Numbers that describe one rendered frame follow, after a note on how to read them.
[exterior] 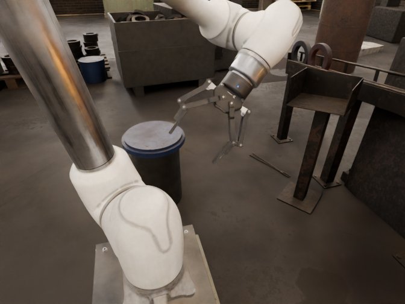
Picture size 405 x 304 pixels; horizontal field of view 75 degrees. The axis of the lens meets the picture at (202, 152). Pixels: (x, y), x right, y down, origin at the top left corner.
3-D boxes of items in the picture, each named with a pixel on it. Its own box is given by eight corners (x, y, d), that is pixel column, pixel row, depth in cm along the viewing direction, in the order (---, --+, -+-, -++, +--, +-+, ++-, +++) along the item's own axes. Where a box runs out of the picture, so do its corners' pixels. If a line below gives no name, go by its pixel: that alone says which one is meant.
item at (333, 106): (282, 178, 173) (306, 67, 133) (323, 195, 159) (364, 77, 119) (268, 195, 160) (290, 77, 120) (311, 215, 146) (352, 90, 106)
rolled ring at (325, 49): (330, 44, 149) (335, 44, 150) (310, 41, 165) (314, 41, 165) (323, 78, 158) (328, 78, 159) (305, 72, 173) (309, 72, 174)
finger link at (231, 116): (225, 101, 69) (231, 101, 69) (229, 144, 70) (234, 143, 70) (228, 101, 65) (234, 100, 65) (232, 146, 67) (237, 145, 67)
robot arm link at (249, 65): (237, 53, 70) (223, 72, 70) (244, 44, 61) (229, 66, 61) (263, 74, 71) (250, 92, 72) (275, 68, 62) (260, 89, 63)
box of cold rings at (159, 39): (192, 67, 377) (191, 4, 333) (215, 87, 313) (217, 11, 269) (117, 75, 347) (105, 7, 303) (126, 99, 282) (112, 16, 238)
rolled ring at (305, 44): (310, 41, 165) (314, 41, 165) (292, 38, 180) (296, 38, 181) (305, 72, 173) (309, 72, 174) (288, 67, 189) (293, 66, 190)
